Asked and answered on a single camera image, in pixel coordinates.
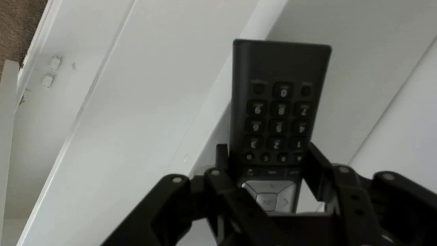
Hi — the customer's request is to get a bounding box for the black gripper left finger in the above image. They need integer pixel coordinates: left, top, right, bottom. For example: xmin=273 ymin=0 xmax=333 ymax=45
xmin=101 ymin=143 xmax=290 ymax=246

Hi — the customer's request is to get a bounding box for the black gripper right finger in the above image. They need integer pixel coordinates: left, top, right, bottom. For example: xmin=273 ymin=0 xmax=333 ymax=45
xmin=303 ymin=143 xmax=437 ymax=246

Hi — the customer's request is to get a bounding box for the black remote control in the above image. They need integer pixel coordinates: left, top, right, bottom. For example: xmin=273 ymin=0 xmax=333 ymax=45
xmin=229 ymin=39 xmax=331 ymax=214

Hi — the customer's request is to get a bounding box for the white cabinet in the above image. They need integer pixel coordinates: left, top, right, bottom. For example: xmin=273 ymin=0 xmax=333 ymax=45
xmin=1 ymin=0 xmax=437 ymax=246

